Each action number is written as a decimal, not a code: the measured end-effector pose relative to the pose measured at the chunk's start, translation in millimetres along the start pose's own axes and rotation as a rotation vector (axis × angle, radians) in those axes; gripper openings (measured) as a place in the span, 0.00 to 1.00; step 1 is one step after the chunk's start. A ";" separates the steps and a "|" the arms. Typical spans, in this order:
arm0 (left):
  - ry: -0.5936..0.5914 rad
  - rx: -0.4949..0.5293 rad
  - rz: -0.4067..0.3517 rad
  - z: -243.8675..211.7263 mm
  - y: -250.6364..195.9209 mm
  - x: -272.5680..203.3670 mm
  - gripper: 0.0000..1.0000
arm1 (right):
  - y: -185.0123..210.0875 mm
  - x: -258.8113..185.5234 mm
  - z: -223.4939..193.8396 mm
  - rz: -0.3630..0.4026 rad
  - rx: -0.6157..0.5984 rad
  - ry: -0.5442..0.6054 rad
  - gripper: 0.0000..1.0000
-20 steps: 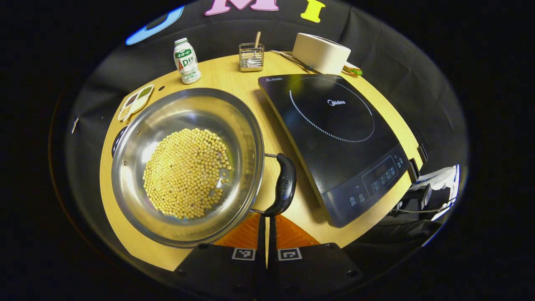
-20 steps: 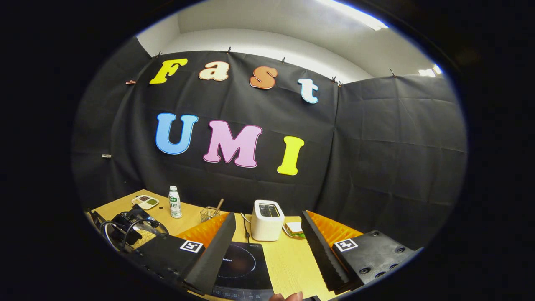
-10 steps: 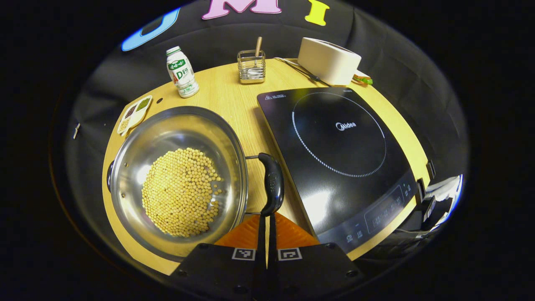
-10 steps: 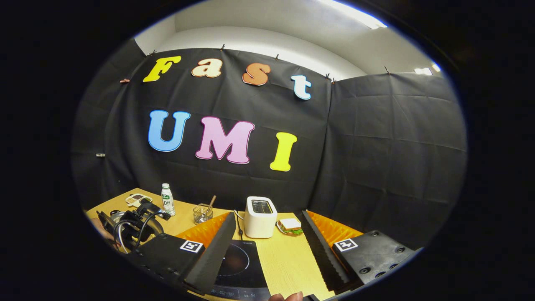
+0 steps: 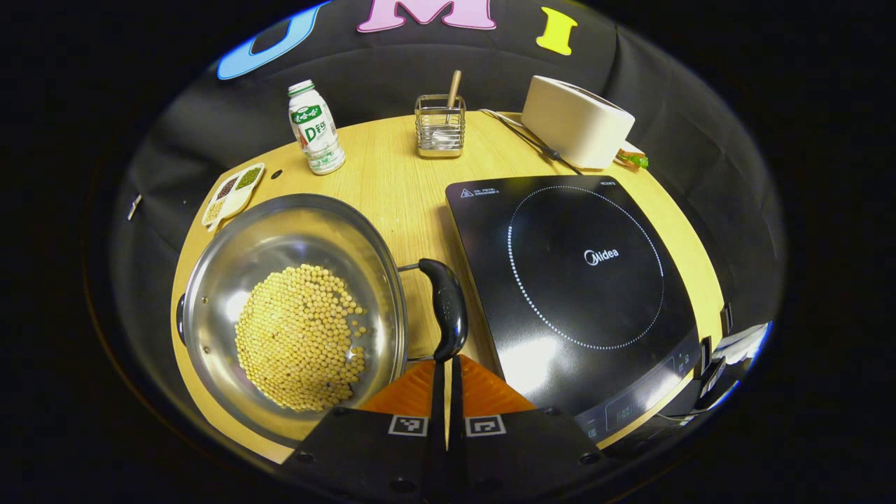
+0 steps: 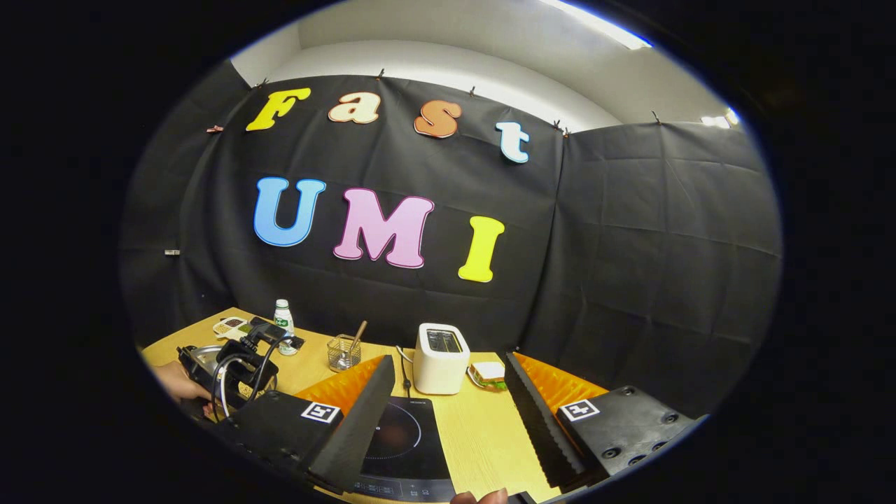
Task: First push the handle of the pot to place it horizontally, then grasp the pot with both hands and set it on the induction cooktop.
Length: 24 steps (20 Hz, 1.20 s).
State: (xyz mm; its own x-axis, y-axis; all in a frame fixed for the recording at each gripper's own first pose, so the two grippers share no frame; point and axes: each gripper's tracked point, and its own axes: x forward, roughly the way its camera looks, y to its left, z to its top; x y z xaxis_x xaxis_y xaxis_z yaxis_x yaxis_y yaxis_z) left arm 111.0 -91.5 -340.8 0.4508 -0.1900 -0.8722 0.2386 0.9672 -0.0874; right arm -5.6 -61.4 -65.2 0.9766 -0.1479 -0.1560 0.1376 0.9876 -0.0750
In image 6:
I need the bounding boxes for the black induction cooktop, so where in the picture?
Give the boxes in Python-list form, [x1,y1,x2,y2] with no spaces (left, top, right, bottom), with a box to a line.
[350,396,457,503]

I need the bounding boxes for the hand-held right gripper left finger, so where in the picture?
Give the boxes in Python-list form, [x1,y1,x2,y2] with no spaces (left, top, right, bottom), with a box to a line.
[220,354,397,495]

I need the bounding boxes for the toaster power cable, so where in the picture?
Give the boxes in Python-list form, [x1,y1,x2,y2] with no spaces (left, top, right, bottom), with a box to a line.
[396,346,415,400]

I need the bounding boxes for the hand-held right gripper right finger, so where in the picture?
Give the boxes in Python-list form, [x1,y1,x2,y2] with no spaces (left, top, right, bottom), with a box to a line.
[504,351,699,491]

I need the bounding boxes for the clear utensil holder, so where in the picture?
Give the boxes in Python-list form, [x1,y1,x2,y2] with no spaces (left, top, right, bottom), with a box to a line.
[327,334,363,373]

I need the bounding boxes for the sandwich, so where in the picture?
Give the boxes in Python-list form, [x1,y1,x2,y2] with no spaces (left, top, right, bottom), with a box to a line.
[467,361,508,391]

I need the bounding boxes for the white divided bean tray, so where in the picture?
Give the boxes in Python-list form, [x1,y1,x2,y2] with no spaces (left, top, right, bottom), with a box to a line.
[212,316,251,342]

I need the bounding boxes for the white toaster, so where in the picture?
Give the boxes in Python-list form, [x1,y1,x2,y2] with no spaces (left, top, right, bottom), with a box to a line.
[412,323,471,396]

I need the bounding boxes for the steel pot with black handle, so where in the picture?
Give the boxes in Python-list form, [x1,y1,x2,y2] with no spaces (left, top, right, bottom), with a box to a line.
[188,343,239,372]

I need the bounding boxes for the black backdrop cloth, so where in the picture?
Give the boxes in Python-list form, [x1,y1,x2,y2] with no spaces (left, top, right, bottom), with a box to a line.
[118,59,783,421]

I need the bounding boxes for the white drink bottle green label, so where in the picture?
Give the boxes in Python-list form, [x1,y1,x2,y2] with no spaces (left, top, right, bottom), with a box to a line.
[273,299,298,356]

